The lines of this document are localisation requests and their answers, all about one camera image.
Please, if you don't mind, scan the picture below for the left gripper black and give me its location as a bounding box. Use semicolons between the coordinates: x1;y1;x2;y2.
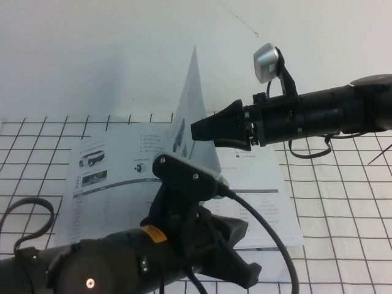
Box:
167;208;262;290

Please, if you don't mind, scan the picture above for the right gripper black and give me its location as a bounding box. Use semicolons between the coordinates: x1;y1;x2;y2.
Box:
190;92;301;151

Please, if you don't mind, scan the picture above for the white product catalog book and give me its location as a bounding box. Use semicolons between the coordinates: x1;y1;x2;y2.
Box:
55;45;304;249

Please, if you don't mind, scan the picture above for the closed white booklet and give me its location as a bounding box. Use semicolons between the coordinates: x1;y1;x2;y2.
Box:
244;247;291;281

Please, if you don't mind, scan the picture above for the white black-grid checkered cloth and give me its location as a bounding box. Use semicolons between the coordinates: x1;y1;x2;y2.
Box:
0;108;392;294

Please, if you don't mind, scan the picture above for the black right camera cable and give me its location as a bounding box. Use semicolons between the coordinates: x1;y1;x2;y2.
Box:
265;78;332;160

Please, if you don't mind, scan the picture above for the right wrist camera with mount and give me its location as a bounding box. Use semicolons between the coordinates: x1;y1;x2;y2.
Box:
253;42;300;99

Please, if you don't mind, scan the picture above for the black cable loop strap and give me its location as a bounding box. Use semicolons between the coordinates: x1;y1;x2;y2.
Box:
0;197;55;255

